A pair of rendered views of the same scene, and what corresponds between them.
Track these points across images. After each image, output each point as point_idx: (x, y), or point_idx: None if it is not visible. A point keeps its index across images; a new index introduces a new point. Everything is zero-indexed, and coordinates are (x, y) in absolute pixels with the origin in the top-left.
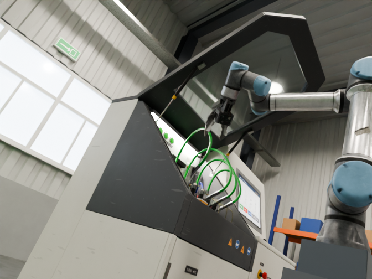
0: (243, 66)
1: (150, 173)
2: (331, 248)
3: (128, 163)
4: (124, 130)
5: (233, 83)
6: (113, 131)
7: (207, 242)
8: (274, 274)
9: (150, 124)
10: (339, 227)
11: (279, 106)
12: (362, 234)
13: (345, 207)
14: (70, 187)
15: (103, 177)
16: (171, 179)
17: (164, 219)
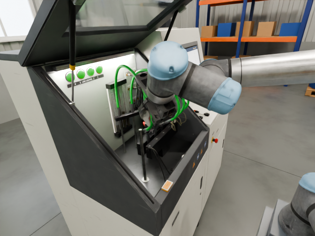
0: (179, 72)
1: (108, 180)
2: None
3: (78, 158)
4: (45, 114)
5: (166, 93)
6: (32, 110)
7: (180, 193)
8: (220, 122)
9: (70, 116)
10: (311, 233)
11: (247, 86)
12: None
13: None
14: (41, 161)
15: (63, 164)
16: (133, 195)
17: (144, 224)
